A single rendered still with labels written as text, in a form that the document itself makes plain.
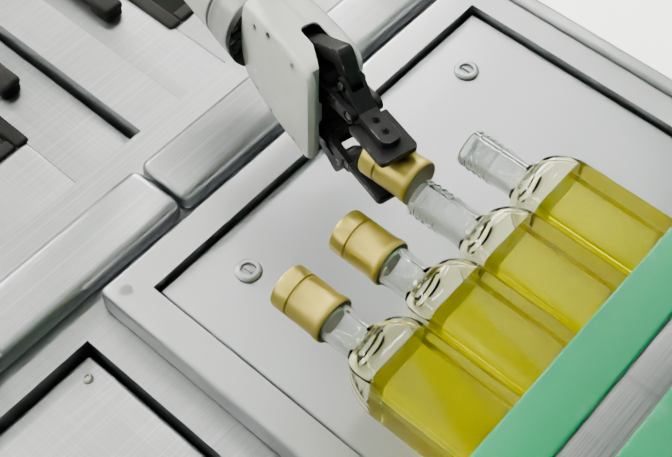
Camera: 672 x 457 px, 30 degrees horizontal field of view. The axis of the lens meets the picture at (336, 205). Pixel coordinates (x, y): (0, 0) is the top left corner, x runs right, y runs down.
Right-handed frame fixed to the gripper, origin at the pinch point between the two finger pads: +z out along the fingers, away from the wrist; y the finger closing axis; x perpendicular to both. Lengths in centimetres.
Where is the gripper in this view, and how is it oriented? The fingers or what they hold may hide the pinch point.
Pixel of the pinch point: (382, 157)
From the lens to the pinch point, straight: 89.5
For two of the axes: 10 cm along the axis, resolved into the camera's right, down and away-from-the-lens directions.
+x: 8.3, -4.5, 3.3
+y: 0.1, -5.8, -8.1
